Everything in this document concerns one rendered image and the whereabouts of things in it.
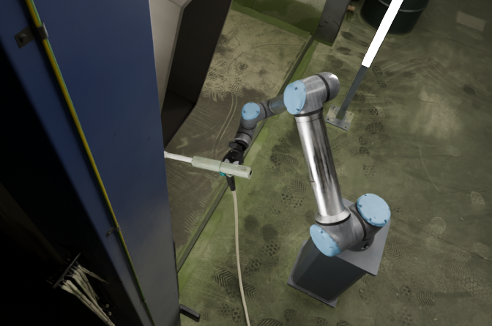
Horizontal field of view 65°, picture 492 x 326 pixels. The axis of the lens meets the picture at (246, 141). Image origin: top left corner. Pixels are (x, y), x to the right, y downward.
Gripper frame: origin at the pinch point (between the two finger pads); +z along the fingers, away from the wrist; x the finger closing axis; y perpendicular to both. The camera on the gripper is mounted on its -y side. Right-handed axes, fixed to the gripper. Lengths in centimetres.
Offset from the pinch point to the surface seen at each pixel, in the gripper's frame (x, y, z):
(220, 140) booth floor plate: 36, 57, -61
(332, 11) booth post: -18, 37, -206
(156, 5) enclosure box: 5, -97, 8
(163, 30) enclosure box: 5, -88, 9
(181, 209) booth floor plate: 40, 56, -1
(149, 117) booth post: -30, -117, 66
